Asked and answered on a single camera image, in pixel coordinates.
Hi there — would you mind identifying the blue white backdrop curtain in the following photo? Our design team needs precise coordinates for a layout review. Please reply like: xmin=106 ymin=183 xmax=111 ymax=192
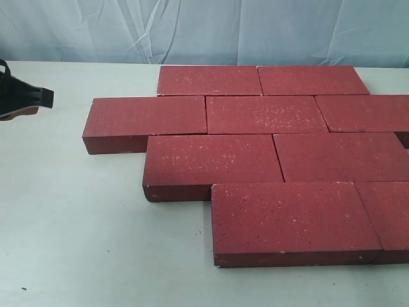
xmin=1 ymin=1 xmax=408 ymax=68

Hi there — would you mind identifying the back left row brick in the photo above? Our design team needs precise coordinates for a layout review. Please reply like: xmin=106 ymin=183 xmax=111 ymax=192
xmin=157 ymin=65 xmax=263 ymax=96

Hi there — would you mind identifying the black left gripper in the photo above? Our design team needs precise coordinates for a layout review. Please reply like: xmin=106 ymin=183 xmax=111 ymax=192
xmin=0 ymin=72 xmax=54 ymax=122

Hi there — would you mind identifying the third row red brick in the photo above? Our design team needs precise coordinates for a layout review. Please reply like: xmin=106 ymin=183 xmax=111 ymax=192
xmin=273 ymin=132 xmax=408 ymax=182

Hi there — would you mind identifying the right middle row brick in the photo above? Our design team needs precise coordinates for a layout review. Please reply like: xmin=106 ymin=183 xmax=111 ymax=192
xmin=315 ymin=95 xmax=409 ymax=149

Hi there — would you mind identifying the back right row brick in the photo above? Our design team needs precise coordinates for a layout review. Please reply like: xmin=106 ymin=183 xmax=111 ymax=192
xmin=258 ymin=66 xmax=369 ymax=96

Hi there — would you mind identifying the speckled red brick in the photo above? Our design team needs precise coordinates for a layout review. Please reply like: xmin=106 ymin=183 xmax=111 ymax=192
xmin=206 ymin=96 xmax=328 ymax=134

